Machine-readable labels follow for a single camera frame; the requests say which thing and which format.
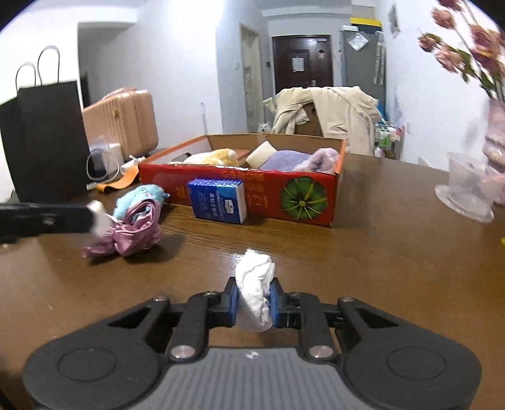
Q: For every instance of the beige coat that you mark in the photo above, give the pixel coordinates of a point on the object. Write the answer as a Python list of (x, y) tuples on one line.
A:
[(347, 114)]

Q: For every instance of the dark brown entrance door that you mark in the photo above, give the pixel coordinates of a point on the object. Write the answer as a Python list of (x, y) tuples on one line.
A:
[(284, 59)]

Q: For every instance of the dried pink flowers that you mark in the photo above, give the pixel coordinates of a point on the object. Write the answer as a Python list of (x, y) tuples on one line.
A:
[(446, 57)]

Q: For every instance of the pink patterned vase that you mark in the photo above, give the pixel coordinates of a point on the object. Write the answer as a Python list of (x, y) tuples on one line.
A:
[(497, 149)]

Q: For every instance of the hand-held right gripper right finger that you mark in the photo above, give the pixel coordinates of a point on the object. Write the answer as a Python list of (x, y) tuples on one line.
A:
[(275, 305)]

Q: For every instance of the black paper bag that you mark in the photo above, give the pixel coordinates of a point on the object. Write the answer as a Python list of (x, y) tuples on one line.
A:
[(47, 138)]

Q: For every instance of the white handheld device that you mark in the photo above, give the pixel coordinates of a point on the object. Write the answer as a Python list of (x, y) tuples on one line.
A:
[(130, 165)]

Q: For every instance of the large white sponge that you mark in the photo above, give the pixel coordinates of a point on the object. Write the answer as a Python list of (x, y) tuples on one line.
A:
[(260, 154)]

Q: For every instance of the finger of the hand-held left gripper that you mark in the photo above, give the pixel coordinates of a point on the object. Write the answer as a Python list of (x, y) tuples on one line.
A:
[(47, 219)]

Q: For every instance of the yellow box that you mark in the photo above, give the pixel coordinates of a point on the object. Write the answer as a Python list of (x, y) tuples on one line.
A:
[(367, 22)]

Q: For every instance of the light wooden door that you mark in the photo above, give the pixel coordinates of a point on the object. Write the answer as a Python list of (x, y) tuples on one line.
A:
[(249, 79)]

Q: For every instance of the grey refrigerator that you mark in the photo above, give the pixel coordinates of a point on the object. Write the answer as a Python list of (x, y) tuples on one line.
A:
[(359, 67)]

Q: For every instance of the paper sheet on door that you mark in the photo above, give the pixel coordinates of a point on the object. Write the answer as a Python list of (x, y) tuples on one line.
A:
[(298, 64)]

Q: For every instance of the small white sponge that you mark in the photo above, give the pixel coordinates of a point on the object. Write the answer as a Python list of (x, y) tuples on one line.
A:
[(98, 219)]

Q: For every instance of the brown cardboard box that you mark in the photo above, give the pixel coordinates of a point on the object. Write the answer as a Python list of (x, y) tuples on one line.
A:
[(311, 122)]

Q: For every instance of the blue plush toy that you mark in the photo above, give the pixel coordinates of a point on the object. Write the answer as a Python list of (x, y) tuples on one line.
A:
[(134, 197)]

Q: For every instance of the yellow plush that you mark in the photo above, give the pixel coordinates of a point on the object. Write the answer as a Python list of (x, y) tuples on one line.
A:
[(221, 157)]

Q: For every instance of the pink satin cloth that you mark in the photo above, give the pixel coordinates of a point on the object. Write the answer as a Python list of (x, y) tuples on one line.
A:
[(134, 236)]

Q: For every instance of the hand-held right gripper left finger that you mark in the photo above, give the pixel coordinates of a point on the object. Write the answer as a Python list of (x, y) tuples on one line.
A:
[(233, 303)]

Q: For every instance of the blue tissue pack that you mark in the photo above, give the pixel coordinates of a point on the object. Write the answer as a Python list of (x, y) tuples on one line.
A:
[(217, 201)]

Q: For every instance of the pink suitcase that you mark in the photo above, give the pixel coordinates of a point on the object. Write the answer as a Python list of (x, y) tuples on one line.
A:
[(126, 122)]

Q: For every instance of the red cardboard box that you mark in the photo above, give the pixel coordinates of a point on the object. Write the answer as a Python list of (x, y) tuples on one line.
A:
[(276, 193)]

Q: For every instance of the purple towel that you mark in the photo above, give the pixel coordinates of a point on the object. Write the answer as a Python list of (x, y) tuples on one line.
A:
[(284, 161)]

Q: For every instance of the white cloth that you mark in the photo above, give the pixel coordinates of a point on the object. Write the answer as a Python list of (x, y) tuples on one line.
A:
[(252, 284)]

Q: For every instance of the orange pouch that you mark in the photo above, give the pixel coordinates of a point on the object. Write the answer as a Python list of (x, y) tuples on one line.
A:
[(122, 181)]

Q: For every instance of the lavender fluffy cushion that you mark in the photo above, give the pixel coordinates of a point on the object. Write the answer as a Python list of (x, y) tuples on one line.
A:
[(323, 159)]

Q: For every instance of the clear plastic cup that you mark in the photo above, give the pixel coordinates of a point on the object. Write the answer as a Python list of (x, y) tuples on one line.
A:
[(465, 185)]

